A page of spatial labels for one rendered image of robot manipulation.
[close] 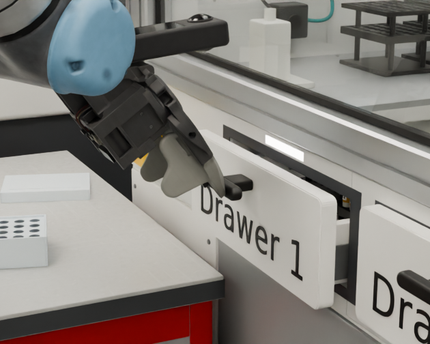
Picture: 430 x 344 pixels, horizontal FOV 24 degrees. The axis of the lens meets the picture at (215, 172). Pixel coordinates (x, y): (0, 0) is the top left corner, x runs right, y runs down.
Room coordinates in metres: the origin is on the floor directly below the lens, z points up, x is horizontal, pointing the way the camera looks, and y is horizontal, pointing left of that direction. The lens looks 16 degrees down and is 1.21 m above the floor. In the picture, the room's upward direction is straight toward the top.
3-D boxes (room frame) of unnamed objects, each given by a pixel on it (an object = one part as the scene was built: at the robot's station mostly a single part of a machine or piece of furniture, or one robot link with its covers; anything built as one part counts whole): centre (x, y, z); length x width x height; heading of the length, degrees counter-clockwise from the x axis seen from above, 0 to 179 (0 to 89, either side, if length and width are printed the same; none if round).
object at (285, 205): (0.98, -0.04, 0.87); 0.29 x 0.02 x 0.11; 25
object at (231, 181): (0.97, -0.02, 0.91); 0.07 x 0.04 x 0.01; 25
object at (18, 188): (1.40, 0.25, 0.77); 0.13 x 0.09 x 0.02; 97
